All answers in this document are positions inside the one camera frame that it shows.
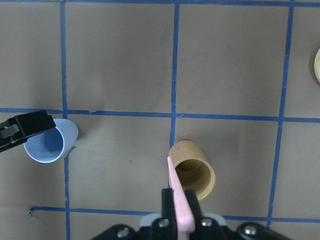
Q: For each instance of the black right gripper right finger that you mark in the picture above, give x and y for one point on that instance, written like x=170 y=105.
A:
x=195 y=208

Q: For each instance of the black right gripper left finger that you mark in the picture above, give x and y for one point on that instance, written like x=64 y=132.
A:
x=168 y=220

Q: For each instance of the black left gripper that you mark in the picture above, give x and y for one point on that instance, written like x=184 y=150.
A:
x=14 y=132

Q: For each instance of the light blue plastic cup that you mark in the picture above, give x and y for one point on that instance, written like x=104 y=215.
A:
x=52 y=144

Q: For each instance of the bamboo cylinder holder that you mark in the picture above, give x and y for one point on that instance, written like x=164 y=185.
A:
x=193 y=168

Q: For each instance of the wooden mug tree stand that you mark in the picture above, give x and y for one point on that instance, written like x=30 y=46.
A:
x=316 y=65

